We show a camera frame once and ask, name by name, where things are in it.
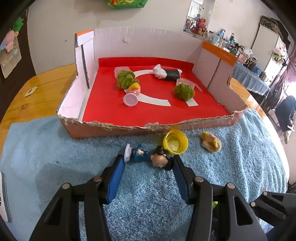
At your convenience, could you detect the black haired boy figurine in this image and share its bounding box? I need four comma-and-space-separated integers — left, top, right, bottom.
123, 144, 173, 171

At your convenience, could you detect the yellow bottle cap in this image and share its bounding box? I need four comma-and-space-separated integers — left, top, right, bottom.
163, 130, 189, 155

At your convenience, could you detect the green black sock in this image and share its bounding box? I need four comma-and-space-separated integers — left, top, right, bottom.
212, 201, 218, 208

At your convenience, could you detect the beige yellow crochet scrunchie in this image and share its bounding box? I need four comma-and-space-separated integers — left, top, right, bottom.
200, 132, 222, 153

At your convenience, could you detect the blonde girl figurine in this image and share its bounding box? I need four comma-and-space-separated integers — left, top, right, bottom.
123, 82, 141, 107

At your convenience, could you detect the green fuzzy scrunchie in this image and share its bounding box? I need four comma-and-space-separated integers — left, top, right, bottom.
174, 82, 195, 101
117, 70, 139, 89

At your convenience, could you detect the clear round plastic lid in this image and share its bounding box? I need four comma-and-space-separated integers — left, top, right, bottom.
176, 78, 196, 89

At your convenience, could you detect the white black sock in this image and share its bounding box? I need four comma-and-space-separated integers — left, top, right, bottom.
152, 64, 183, 81

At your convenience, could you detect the small clear plastic box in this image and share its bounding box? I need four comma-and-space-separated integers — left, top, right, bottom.
114, 66, 130, 78

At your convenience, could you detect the red paper box liner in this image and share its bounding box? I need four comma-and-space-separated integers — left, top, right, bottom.
82, 57, 230, 127

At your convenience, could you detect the orange cardboard box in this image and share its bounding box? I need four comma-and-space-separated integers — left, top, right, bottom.
57, 27, 247, 138

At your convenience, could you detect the grey cloth side table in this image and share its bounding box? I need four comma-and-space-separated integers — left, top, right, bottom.
208, 32, 271, 106

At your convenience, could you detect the small wooden tag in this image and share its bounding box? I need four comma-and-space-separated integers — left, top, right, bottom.
25, 86, 38, 97

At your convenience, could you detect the dark brown door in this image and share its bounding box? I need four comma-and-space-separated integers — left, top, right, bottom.
1, 9, 36, 118

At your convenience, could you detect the red dragon plush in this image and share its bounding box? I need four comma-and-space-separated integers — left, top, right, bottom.
190, 18, 209, 37

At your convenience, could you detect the white cabinet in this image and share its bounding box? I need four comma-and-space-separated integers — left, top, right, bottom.
251, 16, 288, 81

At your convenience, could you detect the green shopping bag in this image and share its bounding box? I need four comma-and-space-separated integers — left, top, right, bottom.
107, 0, 148, 9

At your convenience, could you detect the green plush toy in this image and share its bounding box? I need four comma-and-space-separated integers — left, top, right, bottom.
12, 17, 24, 33

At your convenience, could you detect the wall mirror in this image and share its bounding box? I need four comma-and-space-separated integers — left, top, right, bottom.
183, 0, 215, 35

